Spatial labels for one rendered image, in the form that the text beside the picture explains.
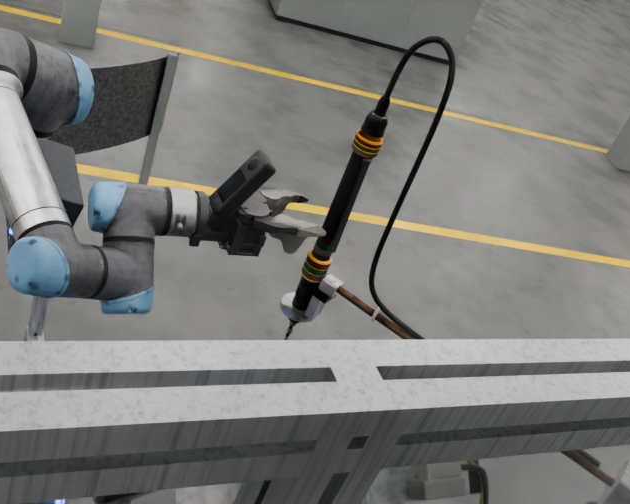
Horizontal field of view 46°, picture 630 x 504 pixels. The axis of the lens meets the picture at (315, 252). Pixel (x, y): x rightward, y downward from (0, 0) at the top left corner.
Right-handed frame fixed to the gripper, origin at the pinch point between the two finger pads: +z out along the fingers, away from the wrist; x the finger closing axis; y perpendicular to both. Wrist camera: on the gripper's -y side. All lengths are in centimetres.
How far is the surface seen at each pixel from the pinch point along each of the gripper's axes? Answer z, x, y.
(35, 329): -32, -51, 77
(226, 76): 137, -421, 165
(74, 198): -27, -58, 41
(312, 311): 4.8, 4.4, 18.1
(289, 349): -42, 71, -41
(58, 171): -30, -68, 40
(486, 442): -32, 75, -38
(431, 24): 378, -546, 129
